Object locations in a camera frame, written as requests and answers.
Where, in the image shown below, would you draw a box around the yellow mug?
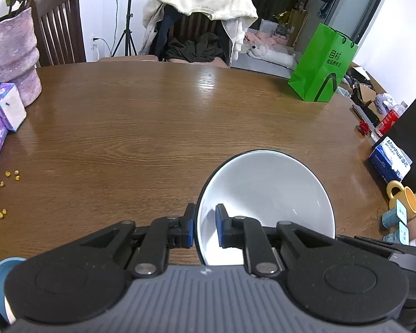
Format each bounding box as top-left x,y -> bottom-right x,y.
386,180 -> 416,214

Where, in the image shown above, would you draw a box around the red ribbon bow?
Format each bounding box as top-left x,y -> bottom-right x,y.
356,121 -> 377,136

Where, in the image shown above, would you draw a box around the dark wooden chair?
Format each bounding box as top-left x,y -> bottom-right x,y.
175,12 -> 226,63
31,0 -> 87,67

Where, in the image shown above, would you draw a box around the black paper bag orange mark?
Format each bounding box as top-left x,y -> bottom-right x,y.
379,90 -> 416,193

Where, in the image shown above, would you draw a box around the dark blue garment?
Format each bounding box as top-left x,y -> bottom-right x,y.
156,5 -> 181,58

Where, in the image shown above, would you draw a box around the brown paper bag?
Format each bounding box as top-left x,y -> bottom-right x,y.
286,7 -> 308,46

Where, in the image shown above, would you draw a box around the water bottle red label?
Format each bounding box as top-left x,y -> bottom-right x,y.
374,100 -> 408,141

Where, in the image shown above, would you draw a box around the pink cloth pile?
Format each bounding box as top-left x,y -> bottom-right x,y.
244,29 -> 288,46

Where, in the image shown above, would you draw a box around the black power cable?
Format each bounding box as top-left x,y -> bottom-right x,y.
93,0 -> 122,56

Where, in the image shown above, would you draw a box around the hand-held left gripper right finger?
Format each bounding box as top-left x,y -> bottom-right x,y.
215,204 -> 336,278

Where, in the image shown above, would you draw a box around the brown seat cushion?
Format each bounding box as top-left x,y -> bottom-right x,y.
168,57 -> 229,68
97,55 -> 159,63

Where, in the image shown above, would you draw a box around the pink glitter vase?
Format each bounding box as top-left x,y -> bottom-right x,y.
0,7 -> 43,107

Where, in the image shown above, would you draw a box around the white plush toy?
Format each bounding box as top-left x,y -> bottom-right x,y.
247,43 -> 297,68

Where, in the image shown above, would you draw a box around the green paper bag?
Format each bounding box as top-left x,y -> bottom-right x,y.
288,23 -> 359,103

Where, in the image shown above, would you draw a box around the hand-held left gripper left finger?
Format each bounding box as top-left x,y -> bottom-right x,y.
80,204 -> 196,278

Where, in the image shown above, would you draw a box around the black studio light stand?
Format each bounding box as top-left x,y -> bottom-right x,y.
111,0 -> 139,57

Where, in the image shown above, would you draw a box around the dark crumpled cloth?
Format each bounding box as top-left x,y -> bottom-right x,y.
164,32 -> 226,64

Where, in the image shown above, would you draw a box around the blue tissue box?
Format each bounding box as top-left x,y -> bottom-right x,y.
368,138 -> 412,184

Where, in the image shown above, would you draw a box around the scattered yellow snack crumbs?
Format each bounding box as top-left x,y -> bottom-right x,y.
0,169 -> 21,224

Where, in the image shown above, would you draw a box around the sliding glass door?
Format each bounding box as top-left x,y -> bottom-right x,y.
229,0 -> 392,77

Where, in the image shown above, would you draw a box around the open cardboard box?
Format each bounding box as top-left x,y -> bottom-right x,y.
347,62 -> 382,112

